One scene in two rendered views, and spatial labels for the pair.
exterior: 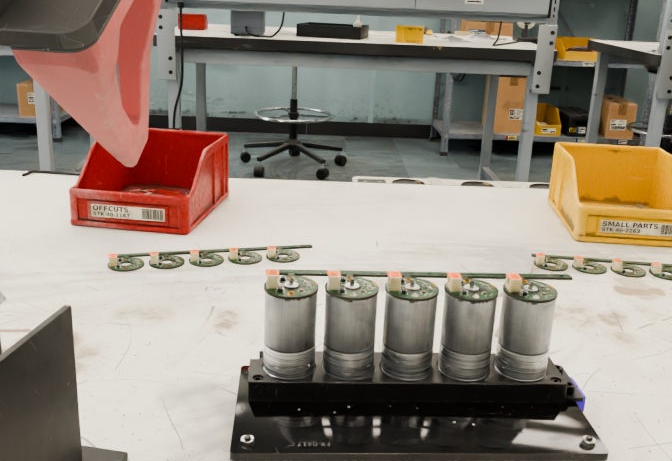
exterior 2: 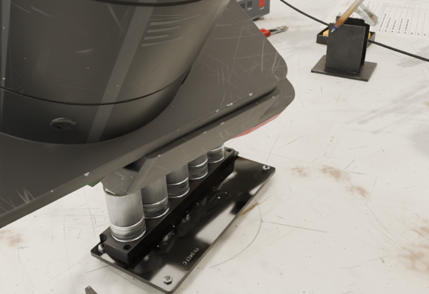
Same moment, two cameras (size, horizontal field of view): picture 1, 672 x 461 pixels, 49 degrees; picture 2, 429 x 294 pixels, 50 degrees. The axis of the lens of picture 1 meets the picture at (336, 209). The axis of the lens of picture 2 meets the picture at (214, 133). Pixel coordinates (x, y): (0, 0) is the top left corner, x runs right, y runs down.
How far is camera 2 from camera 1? 0.22 m
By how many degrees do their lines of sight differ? 50
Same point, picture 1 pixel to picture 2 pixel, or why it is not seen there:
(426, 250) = not seen: hidden behind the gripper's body
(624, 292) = not seen: hidden behind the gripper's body
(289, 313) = (136, 199)
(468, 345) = (203, 157)
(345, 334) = (159, 190)
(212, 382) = (74, 274)
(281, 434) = (173, 263)
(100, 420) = not seen: outside the picture
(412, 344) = (185, 173)
